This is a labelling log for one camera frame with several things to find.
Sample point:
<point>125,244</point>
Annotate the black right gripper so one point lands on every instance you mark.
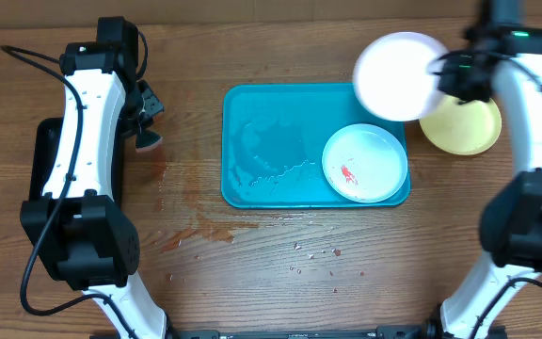
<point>473,95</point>

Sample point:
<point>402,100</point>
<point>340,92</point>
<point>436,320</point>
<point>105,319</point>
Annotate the teal plastic serving tray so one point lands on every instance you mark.
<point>273,137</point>

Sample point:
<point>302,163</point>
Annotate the green and pink sponge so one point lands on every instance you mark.
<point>146,140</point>

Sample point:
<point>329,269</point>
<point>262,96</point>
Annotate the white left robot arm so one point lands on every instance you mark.
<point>73,215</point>

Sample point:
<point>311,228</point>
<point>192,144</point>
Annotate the light blue plate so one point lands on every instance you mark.
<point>365,163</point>

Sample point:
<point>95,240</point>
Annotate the yellow plate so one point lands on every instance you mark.
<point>463,129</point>

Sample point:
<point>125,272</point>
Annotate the white plate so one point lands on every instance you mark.
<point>395,77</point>

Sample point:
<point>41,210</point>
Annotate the black rectangular water tray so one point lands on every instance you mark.
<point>47,139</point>

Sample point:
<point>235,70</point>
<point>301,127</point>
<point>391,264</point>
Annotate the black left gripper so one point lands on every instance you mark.
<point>154,105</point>

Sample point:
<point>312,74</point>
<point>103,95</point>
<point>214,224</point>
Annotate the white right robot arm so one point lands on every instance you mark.
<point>505,61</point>

